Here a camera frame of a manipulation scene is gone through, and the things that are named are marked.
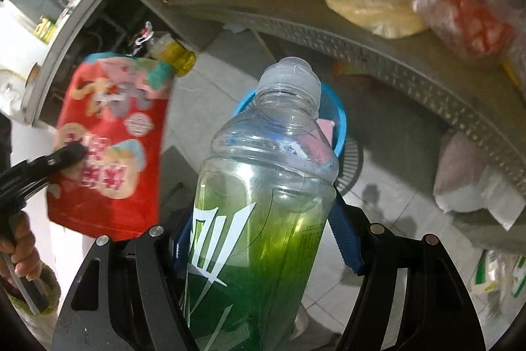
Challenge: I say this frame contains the concrete counter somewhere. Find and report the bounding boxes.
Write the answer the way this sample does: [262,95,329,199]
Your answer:
[22,0,124,125]

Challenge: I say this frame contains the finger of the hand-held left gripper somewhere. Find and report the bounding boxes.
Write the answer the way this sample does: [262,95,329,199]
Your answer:
[0,141,88,189]

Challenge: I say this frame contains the person's left hand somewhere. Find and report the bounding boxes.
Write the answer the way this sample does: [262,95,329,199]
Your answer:
[0,211,43,283]

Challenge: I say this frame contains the red snack bag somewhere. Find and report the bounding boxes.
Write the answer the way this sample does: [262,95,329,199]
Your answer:
[46,52,174,243]

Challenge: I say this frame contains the green label plastic bottle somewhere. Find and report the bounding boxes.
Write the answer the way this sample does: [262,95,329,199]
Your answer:
[179,57,340,351]

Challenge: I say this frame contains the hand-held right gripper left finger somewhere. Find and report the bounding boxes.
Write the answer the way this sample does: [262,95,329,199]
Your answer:
[51,209,196,351]

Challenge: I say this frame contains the red print plastic bag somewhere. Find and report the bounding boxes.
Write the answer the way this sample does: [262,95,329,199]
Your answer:
[411,0,517,66]

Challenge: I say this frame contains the white paper bag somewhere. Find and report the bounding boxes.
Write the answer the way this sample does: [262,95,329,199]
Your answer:
[433,131,526,232]

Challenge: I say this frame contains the wooden shelf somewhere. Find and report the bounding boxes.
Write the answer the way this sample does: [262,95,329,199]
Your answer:
[119,0,526,212]

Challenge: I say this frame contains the green dish soap bottle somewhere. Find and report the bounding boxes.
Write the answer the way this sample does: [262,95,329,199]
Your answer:
[35,17,57,44]

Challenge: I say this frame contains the green white plastic packet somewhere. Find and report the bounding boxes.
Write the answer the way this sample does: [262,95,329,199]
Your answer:
[472,250,526,319]

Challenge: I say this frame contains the blue plastic basket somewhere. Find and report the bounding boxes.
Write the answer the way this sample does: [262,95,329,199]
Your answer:
[230,82,365,198]

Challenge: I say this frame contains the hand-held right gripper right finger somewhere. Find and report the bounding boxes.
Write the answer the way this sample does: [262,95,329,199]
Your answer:
[326,186,489,351]

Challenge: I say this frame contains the yellow cooking oil bottle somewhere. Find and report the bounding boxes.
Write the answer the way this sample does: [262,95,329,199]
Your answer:
[135,22,197,79]

